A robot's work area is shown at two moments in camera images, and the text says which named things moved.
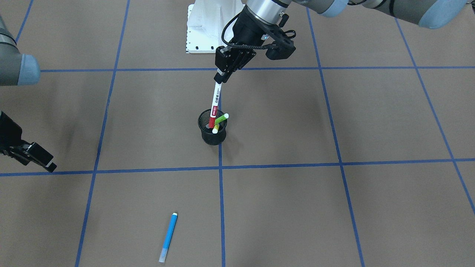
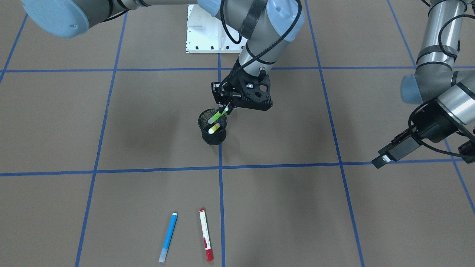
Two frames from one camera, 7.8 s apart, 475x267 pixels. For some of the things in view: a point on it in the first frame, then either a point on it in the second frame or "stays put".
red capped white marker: x=215 y=105 -> x=209 y=251
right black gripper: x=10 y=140 -> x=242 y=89
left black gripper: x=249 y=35 -> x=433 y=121
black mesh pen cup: x=207 y=135 stays put
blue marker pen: x=163 y=256 stays put
